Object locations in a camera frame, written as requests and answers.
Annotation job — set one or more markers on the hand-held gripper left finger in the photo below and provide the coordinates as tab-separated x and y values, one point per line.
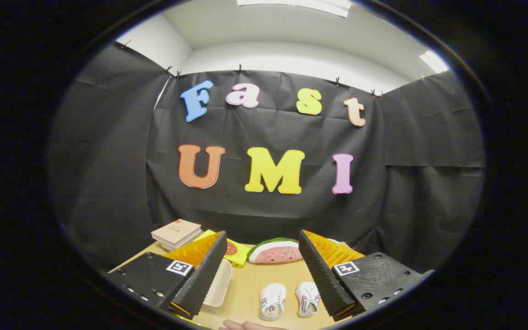
202	279

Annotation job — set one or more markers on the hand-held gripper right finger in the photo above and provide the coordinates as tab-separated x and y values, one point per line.
323	279

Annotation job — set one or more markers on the cream fabric storage box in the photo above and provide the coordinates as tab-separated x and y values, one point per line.
218	288

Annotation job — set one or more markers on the white canvas shoe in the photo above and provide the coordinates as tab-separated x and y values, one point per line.
273	300
308	300

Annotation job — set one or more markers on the yellow box with red circle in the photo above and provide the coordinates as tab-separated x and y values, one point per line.
236	252

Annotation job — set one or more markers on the watermelon slice plush toy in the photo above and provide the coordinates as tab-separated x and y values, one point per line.
275	252

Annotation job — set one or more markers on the small ceiling light panel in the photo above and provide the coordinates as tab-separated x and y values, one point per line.
433	62

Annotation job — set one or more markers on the long ceiling light panel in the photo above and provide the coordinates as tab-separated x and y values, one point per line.
300	5

